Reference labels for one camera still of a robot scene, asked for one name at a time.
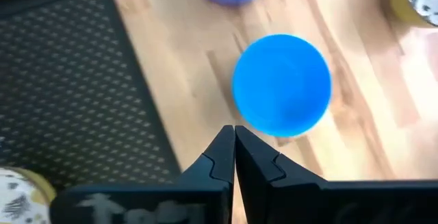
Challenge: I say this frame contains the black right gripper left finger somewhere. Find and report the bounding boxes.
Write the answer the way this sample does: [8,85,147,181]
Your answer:
[50,125,237,224]

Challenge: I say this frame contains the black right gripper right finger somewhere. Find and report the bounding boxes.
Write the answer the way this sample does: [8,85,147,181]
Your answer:
[235,125,438,224]

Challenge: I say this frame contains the blue plastic mini bowl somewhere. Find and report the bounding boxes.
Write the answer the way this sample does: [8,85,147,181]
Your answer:
[231,34,333,138]

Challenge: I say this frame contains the yellow floral mini bowl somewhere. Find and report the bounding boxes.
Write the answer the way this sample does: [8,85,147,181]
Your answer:
[389,0,438,28]
[0,166,57,224]

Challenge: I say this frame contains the black metal mesh rack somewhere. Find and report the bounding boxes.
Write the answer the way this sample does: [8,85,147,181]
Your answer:
[0,0,182,192]

